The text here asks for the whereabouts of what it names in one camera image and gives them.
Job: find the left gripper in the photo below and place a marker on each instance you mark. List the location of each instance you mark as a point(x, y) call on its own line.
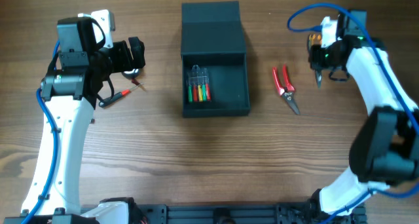
point(135, 54)

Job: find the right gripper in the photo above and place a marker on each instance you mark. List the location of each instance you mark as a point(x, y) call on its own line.
point(315, 61)

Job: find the orange black pliers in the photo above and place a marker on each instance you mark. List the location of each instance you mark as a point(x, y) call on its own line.
point(314, 47)

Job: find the black tape roll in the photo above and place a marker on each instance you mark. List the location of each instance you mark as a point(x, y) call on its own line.
point(132, 74)

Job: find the black red handled screwdriver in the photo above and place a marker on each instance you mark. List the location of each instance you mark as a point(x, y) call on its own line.
point(119, 95)

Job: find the red handled snips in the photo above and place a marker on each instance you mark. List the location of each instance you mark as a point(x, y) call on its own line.
point(285, 90)

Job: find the clear case of screwdrivers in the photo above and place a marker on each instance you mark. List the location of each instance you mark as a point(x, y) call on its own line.
point(198, 85)

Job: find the dark green lidded box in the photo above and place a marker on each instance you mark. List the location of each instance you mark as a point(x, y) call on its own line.
point(213, 39)

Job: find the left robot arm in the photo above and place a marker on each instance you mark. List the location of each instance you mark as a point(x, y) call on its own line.
point(83, 60)

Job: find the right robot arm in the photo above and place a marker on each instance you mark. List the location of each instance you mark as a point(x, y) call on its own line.
point(385, 151)

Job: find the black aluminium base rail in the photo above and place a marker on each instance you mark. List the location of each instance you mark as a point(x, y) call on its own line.
point(125, 210)

